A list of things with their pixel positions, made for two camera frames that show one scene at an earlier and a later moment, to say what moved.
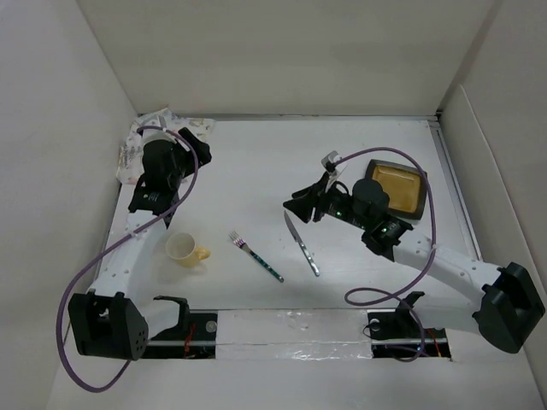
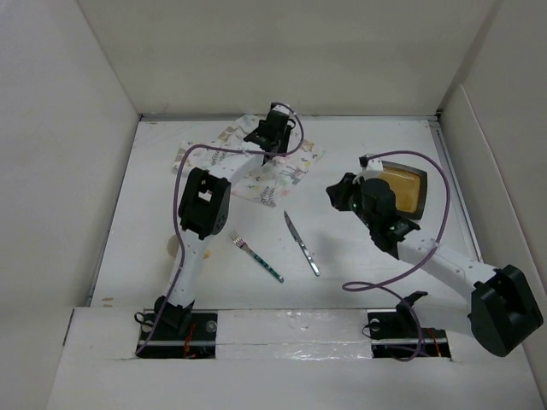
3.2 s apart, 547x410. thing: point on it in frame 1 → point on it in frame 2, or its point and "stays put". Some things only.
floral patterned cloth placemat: [129, 168] → [277, 177]
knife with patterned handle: [312, 263] stays put
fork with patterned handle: [239, 241] stays put
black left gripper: [188, 155] → [283, 139]
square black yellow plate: [405, 185] stays put
